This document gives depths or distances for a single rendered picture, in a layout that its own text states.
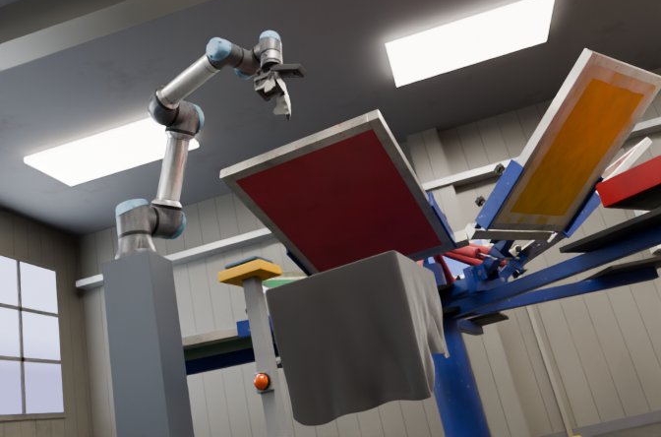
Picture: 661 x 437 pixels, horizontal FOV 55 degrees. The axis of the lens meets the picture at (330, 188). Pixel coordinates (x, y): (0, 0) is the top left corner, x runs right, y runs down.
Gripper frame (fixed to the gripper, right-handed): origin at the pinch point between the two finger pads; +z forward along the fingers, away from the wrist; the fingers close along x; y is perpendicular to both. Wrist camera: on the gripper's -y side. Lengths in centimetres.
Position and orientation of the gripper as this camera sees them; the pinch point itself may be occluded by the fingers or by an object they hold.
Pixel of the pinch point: (279, 106)
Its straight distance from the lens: 204.5
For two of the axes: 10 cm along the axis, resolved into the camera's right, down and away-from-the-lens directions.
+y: -9.0, 3.3, 3.0
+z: 0.9, 8.0, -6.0
